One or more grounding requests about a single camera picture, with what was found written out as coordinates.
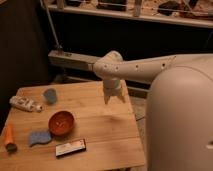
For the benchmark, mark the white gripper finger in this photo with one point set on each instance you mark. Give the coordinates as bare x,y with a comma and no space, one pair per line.
122,97
106,99

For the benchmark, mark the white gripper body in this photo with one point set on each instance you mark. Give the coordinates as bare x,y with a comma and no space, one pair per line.
112,87

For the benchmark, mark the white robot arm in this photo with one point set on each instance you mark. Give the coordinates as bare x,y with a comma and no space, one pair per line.
179,106

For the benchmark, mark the wooden table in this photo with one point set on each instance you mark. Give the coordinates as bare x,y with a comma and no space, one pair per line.
109,130

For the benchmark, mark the orange bowl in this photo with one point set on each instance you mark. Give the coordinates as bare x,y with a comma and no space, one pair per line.
61,123

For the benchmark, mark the small blue cup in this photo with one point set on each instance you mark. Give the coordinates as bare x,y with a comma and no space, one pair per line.
50,95

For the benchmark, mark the grey beam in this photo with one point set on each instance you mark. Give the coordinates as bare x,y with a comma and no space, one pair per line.
75,61

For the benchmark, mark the metal pole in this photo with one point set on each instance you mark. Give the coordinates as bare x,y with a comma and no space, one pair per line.
58,46

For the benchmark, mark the black rectangular box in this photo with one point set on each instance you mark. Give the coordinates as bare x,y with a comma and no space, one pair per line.
70,147

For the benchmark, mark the blue sponge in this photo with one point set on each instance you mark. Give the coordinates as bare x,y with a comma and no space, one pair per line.
39,137

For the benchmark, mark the white tube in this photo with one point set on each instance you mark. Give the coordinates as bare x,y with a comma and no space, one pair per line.
25,104

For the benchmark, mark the orange brush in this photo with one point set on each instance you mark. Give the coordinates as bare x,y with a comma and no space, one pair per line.
9,139

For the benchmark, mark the white shelf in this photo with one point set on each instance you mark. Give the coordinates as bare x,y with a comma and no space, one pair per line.
196,13

